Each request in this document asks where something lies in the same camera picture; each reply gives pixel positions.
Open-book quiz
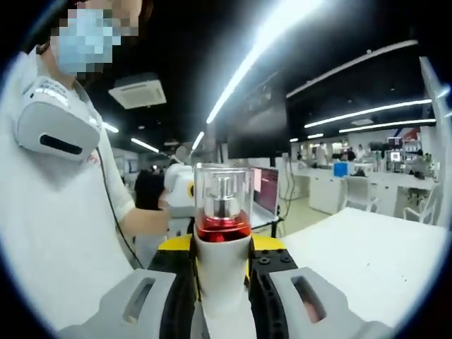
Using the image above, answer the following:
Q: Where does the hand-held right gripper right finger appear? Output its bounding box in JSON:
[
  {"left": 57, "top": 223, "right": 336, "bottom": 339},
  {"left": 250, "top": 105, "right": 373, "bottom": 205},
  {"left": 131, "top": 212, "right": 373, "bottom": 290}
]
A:
[{"left": 246, "top": 234, "right": 395, "bottom": 339}]

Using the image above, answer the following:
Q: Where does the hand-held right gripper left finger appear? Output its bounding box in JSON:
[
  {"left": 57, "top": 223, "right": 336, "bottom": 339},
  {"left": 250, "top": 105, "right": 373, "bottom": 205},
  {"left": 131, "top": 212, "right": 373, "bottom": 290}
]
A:
[{"left": 56, "top": 234, "right": 199, "bottom": 339}]

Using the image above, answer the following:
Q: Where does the red-collared skincare pump bottle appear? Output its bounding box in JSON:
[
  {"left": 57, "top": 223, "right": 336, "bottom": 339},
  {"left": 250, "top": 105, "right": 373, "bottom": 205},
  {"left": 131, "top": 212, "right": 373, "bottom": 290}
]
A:
[{"left": 192, "top": 162, "right": 255, "bottom": 319}]

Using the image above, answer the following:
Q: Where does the open silver laptop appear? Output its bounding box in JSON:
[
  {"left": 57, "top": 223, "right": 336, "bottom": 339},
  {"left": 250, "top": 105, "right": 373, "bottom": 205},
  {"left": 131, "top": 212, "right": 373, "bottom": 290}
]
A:
[{"left": 251, "top": 167, "right": 280, "bottom": 229}]

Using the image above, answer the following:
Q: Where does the black-legged laptop stand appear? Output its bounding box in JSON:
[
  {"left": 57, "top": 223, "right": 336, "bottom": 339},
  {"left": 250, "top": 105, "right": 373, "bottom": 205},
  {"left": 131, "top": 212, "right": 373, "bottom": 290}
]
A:
[{"left": 252, "top": 215, "right": 285, "bottom": 237}]

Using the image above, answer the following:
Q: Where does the hanging black screen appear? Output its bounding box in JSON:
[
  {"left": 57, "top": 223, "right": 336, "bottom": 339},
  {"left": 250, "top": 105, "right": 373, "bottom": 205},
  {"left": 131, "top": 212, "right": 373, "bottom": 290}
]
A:
[{"left": 215, "top": 70, "right": 292, "bottom": 160}]

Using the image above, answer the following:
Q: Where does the ceiling air conditioner unit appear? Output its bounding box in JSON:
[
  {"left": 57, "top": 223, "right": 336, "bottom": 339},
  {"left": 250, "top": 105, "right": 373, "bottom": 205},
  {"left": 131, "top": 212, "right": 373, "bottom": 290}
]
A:
[{"left": 108, "top": 73, "right": 167, "bottom": 109}]

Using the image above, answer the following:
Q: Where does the person in white coat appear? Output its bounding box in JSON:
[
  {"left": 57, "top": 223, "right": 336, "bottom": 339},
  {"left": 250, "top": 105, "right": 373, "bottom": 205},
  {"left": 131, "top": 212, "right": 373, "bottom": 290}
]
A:
[{"left": 0, "top": 49, "right": 144, "bottom": 331}]

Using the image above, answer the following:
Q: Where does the white chair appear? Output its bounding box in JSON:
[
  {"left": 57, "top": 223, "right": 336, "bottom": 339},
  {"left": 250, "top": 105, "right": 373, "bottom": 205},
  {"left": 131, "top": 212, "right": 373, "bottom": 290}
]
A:
[
  {"left": 345, "top": 175, "right": 379, "bottom": 213},
  {"left": 403, "top": 185, "right": 441, "bottom": 225}
]

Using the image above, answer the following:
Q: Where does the white lab bench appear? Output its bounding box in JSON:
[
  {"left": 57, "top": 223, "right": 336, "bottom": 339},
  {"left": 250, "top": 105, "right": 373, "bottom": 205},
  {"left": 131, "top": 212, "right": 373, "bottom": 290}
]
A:
[{"left": 282, "top": 165, "right": 441, "bottom": 217}]

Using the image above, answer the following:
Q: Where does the white grey chest-worn device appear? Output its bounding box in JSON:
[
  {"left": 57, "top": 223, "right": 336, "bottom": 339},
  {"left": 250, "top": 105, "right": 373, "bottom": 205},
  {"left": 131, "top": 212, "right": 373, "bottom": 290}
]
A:
[{"left": 16, "top": 75, "right": 104, "bottom": 163}]

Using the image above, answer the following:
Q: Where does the ceiling light strip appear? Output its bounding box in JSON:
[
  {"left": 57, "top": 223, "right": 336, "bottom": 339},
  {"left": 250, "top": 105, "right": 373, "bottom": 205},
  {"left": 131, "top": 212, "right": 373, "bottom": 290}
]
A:
[
  {"left": 206, "top": 0, "right": 325, "bottom": 125},
  {"left": 303, "top": 98, "right": 434, "bottom": 130},
  {"left": 338, "top": 118, "right": 438, "bottom": 134}
]

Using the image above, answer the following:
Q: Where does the black chest device cable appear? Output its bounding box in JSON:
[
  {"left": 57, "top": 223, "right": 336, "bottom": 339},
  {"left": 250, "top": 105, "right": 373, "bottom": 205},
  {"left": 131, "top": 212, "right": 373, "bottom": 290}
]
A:
[{"left": 95, "top": 146, "right": 145, "bottom": 270}]

